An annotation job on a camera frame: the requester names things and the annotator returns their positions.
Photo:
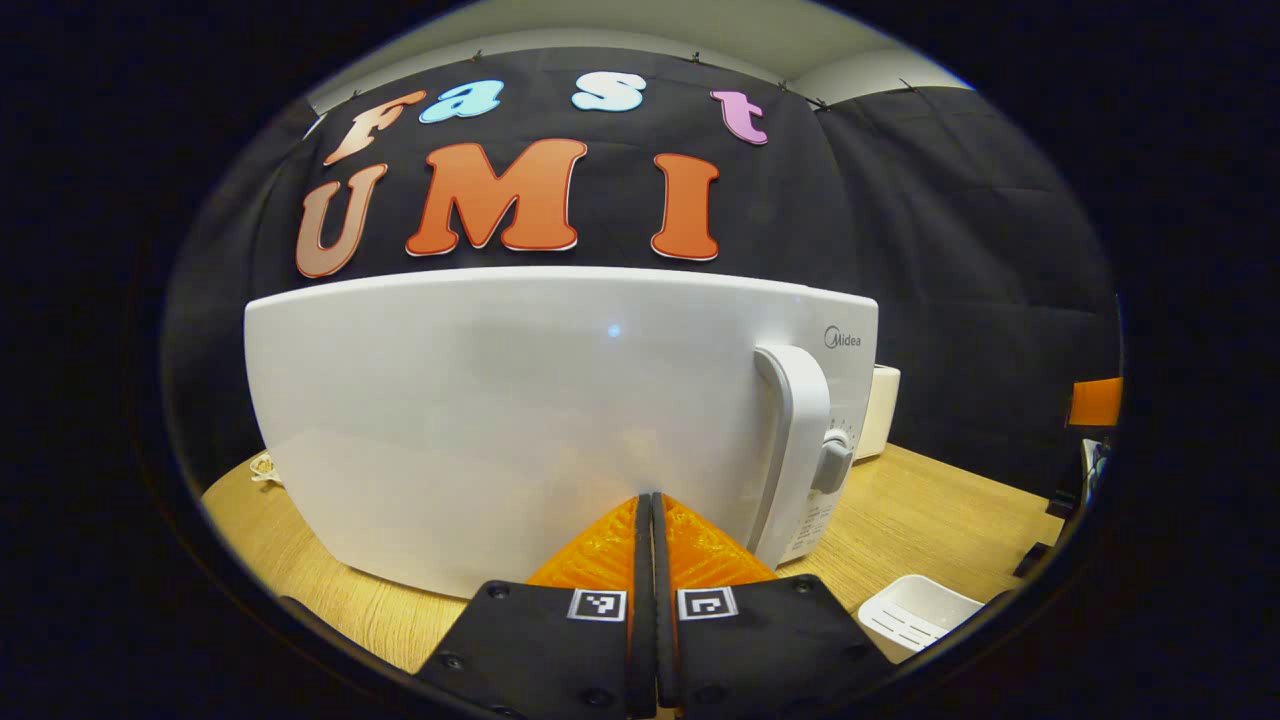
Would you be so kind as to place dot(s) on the white microwave oven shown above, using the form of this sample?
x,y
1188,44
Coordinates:
x,y
500,400

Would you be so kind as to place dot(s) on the white rectangular dish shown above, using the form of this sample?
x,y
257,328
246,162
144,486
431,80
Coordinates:
x,y
920,612

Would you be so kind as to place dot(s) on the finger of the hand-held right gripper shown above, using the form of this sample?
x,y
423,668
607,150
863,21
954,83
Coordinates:
x,y
1095,402

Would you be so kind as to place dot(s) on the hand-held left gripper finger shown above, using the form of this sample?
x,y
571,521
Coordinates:
x,y
643,640
665,650

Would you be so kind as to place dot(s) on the white divided condiment dish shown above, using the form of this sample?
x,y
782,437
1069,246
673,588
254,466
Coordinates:
x,y
266,468

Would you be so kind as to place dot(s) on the small black block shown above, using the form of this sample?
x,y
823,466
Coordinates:
x,y
1063,503
1032,560

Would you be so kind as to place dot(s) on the white toaster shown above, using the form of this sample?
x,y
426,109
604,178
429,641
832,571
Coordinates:
x,y
882,410

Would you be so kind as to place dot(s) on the black backdrop cloth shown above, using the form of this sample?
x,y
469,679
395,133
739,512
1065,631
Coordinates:
x,y
960,250

